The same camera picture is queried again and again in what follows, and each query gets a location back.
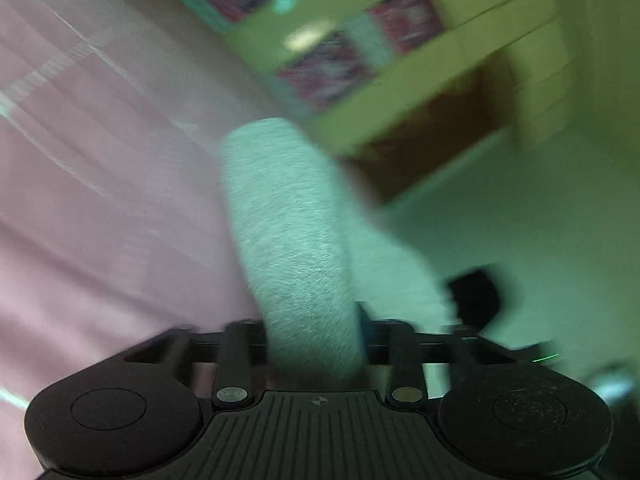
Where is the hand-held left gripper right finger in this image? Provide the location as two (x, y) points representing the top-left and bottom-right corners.
(356, 302), (507, 407)

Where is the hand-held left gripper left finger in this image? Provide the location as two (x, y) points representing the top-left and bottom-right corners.
(117, 317), (271, 411)

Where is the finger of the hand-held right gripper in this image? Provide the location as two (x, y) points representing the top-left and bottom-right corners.
(446, 266), (503, 333)

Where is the brown wooden panel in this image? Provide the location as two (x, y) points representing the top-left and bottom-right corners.
(344, 74), (517, 207)

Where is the pink bed sheet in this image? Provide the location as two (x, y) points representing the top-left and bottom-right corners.
(0, 0), (311, 480)

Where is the yellow cabinet with patterned panels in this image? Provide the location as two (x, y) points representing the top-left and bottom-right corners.
(145, 0), (593, 161)

